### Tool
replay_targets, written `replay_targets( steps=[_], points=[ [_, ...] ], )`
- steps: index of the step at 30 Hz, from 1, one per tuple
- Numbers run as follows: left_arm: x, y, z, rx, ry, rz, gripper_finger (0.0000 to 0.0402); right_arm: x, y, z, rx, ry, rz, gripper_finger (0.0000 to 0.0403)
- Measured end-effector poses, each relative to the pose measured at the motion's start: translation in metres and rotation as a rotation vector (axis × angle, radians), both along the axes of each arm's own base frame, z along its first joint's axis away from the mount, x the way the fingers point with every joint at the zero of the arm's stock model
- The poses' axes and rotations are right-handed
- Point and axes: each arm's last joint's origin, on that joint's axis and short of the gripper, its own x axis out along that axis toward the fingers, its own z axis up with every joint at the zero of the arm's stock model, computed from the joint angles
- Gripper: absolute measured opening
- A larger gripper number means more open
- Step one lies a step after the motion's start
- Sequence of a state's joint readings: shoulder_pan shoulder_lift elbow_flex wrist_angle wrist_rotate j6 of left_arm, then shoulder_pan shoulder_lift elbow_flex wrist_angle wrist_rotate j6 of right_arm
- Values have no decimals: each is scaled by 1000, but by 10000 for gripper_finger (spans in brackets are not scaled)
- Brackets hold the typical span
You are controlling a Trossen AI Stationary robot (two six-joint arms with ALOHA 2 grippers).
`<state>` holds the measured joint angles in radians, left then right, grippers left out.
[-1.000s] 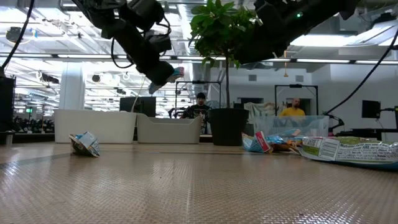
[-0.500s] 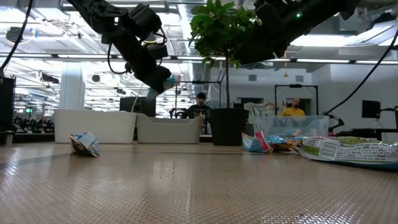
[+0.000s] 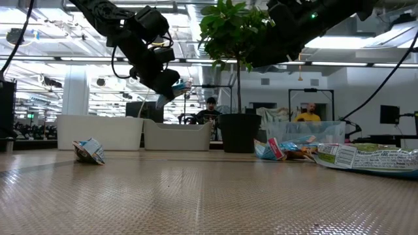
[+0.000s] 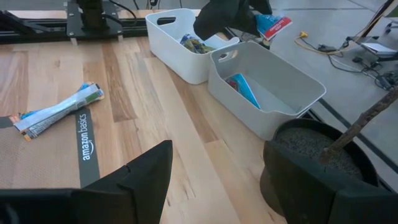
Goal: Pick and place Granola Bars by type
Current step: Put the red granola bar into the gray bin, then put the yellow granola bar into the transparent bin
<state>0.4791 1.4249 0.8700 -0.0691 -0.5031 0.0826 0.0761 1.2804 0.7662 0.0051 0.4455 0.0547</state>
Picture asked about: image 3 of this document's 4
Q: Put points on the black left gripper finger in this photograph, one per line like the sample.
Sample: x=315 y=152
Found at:
x=166 y=83

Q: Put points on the white teal granola bar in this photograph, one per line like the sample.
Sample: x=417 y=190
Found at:
x=183 y=87

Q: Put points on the blue granola bar wrapper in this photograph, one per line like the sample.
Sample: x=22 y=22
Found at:
x=294 y=145
x=89 y=151

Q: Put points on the green granola bar wrapper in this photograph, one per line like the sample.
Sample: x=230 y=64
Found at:
x=369 y=160

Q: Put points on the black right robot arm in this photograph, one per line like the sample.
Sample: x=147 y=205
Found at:
x=326 y=16

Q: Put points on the black monitor on arm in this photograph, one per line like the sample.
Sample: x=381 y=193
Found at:
x=389 y=114

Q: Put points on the black background robot arm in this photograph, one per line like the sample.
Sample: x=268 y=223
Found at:
x=187 y=119
x=351 y=125

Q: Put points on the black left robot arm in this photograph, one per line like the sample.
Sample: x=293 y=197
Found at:
x=104 y=18

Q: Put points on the blue white red granola bar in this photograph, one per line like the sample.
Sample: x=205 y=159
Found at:
x=269 y=150

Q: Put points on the black computer monitor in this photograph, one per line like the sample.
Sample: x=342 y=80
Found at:
x=150 y=111

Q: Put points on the green leafy potted tree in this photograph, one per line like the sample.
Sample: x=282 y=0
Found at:
x=228 y=32

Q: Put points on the person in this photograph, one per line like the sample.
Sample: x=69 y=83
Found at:
x=308 y=117
x=209 y=114

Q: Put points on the white bin with curved rim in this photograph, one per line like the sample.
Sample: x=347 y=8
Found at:
x=176 y=137

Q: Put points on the grey cloth cover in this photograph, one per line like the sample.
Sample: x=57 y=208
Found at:
x=274 y=114

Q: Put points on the white pillar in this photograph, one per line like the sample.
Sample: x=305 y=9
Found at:
x=75 y=94

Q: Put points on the large white plastic bin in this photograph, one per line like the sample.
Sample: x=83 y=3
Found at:
x=98 y=132

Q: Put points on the black plant pot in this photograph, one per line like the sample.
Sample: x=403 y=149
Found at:
x=240 y=132

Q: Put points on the clear plastic bin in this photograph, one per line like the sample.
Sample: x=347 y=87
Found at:
x=326 y=130

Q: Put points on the beige mesh table mat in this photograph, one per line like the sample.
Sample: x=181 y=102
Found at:
x=196 y=202

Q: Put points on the black workbench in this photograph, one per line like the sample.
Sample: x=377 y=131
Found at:
x=385 y=139

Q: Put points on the black cabinet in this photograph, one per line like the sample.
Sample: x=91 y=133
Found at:
x=7 y=109

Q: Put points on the small grey container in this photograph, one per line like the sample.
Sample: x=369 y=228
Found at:
x=6 y=145

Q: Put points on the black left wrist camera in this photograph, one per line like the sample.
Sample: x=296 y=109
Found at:
x=151 y=23

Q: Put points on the black background rig frame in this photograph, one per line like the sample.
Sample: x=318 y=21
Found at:
x=209 y=86
x=310 y=90

